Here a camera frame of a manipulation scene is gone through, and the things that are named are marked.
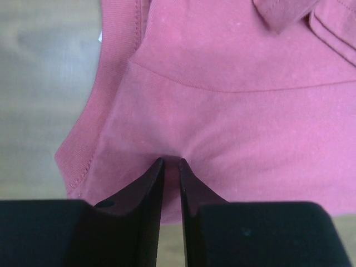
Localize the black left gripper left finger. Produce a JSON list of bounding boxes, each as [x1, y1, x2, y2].
[[1, 159, 164, 266]]

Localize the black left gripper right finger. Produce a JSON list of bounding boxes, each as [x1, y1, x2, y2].
[[179, 160, 351, 266]]

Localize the pink t shirt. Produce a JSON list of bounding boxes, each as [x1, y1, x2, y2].
[[55, 1, 355, 224]]

